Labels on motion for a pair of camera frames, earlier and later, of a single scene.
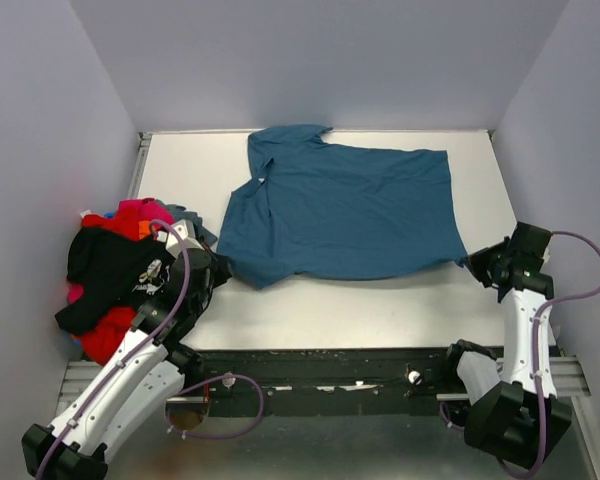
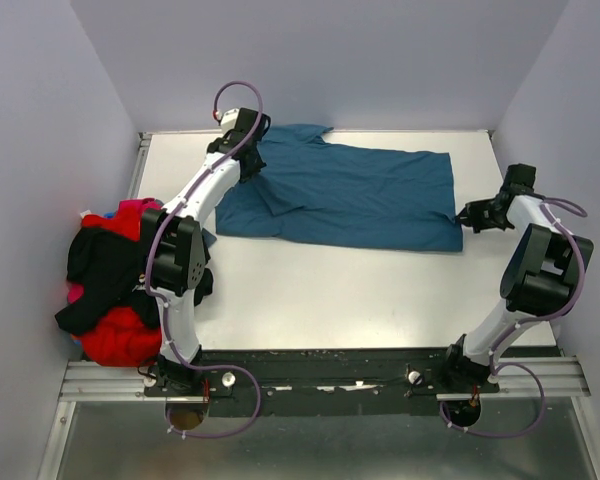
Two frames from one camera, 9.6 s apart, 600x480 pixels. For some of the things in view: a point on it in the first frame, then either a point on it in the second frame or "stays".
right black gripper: [476, 262] to [470, 216]
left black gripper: [222, 269] to [258, 165]
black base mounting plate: [326, 382] stays
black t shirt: [108, 268] stays
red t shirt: [110, 342] stays
